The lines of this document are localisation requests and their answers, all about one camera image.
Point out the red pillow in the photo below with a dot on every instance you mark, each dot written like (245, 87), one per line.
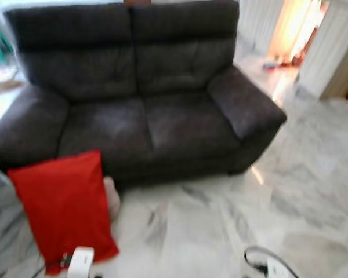
(64, 202)

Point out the dark brown two-seat sofa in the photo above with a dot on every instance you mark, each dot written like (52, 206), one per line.
(133, 116)

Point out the pink pillow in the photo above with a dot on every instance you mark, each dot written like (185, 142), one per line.
(112, 200)

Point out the white cabinet with beige side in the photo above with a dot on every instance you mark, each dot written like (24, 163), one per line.
(327, 52)

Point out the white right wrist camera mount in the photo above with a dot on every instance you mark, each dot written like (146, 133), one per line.
(276, 271)

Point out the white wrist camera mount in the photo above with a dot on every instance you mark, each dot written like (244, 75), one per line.
(276, 271)
(81, 263)

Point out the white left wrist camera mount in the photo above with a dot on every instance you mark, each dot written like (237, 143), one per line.
(81, 263)

